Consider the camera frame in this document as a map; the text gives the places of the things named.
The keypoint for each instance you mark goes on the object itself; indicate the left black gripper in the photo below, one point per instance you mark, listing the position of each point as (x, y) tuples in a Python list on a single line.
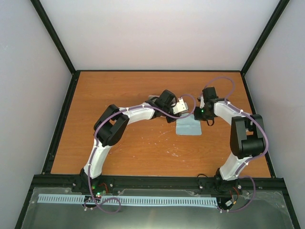
[(169, 119)]

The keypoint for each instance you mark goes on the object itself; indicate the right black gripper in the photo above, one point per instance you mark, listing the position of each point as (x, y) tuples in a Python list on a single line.
[(198, 117)]

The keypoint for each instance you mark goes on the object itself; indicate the pink glasses case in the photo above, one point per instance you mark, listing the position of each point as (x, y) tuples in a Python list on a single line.
[(153, 97)]

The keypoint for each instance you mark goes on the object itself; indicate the light blue cleaning cloth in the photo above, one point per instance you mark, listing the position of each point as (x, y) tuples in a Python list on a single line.
[(188, 126)]

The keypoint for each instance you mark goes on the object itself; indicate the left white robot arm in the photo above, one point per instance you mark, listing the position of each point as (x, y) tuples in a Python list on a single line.
[(109, 128)]

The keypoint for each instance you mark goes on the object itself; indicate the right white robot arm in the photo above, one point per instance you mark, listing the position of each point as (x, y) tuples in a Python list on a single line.
[(248, 139)]

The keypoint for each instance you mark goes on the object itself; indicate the light blue slotted cable duct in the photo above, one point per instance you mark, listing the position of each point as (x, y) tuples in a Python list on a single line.
[(133, 201)]

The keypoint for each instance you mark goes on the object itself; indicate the black aluminium frame rail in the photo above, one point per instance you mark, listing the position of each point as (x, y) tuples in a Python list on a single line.
[(200, 184)]

